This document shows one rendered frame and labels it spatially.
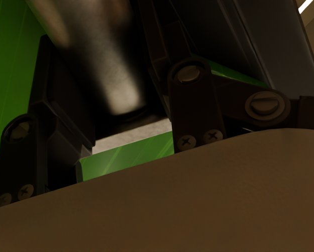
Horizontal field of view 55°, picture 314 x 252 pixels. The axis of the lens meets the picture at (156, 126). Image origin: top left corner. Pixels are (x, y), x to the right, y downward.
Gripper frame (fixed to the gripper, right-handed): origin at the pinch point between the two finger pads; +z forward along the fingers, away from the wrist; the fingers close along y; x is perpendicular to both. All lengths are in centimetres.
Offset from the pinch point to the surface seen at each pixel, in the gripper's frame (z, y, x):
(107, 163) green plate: 2.3, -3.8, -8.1
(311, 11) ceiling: 561, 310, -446
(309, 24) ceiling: 550, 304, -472
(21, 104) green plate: 2.8, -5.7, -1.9
